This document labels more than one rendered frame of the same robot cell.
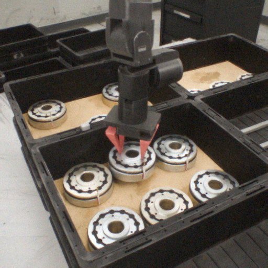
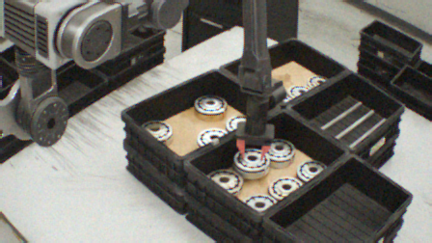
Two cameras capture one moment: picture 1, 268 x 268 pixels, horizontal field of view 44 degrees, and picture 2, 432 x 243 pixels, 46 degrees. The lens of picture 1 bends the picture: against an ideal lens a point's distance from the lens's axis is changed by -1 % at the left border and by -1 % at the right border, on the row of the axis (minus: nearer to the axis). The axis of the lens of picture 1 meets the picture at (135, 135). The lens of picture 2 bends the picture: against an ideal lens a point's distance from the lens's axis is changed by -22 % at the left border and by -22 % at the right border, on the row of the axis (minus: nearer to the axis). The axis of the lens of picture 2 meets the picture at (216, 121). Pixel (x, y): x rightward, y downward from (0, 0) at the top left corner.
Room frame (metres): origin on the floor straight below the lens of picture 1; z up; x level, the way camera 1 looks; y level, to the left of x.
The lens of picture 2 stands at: (-0.78, 0.48, 2.00)
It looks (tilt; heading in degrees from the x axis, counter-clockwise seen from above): 35 degrees down; 345
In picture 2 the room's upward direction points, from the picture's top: 2 degrees clockwise
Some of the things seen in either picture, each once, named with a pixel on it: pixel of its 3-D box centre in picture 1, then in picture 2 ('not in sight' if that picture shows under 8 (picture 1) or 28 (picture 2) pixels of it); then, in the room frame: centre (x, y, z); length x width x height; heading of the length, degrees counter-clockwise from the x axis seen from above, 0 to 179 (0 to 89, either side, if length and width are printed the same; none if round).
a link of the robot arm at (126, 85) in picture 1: (136, 79); (258, 104); (0.55, 0.00, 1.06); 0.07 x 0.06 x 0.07; 125
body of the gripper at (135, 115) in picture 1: (132, 109); (256, 123); (0.55, 0.00, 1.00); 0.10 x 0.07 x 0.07; 71
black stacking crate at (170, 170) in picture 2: (94, 110); (200, 126); (0.74, 0.11, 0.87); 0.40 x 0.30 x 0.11; 118
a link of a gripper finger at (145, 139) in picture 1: (137, 138); (257, 146); (0.54, 0.00, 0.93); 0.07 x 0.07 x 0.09; 71
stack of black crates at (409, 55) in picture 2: not in sight; (390, 68); (1.77, -1.31, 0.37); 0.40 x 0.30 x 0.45; 36
